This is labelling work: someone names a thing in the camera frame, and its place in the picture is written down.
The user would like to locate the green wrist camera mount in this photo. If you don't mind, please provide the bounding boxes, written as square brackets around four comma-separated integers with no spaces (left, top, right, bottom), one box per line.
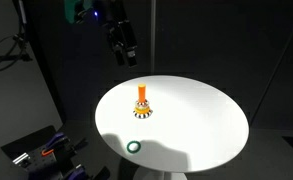
[63,0,94,25]

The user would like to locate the black clamp handle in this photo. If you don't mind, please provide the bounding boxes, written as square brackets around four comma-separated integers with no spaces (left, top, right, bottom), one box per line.
[71,136,89,152]
[91,165,112,180]

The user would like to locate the white table pedestal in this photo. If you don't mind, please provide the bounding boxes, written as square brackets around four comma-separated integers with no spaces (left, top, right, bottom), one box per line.
[132,165,189,180]

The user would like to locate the orange clamp handle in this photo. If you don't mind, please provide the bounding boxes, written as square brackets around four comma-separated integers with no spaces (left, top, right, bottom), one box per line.
[40,148,56,157]

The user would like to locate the green toy ring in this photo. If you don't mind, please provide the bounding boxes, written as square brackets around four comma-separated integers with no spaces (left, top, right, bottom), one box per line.
[126,140,142,155]

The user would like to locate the perforated metal breadboard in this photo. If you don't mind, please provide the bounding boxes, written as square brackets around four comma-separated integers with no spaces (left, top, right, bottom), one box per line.
[12,143,74,180]

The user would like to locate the grey vertical pole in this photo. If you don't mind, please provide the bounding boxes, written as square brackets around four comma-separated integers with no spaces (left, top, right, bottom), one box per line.
[150,0,157,76]

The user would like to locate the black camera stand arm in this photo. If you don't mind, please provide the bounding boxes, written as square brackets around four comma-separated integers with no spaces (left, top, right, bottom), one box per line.
[0,0,34,65]

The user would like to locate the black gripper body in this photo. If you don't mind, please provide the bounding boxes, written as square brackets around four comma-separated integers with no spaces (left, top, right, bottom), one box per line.
[100,0,139,54]

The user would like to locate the orange toy peg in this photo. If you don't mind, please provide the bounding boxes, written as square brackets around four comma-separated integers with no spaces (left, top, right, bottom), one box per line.
[137,83,147,103]

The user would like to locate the silver metal block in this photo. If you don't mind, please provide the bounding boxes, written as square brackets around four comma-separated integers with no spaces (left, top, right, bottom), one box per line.
[12,152,32,167]

